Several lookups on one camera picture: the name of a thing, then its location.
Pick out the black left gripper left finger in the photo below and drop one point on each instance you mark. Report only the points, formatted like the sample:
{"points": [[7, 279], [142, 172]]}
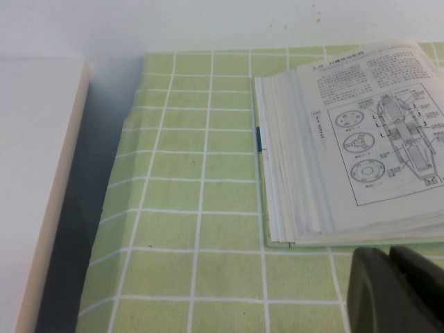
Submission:
{"points": [[371, 298]]}

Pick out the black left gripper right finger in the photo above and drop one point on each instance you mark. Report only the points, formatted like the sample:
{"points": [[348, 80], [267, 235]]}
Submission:
{"points": [[426, 288]]}

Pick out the technical book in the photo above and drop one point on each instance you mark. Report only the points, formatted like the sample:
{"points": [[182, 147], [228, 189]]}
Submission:
{"points": [[347, 156]]}

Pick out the green checked tablecloth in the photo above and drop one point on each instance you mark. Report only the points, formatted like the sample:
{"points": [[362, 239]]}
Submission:
{"points": [[180, 208]]}

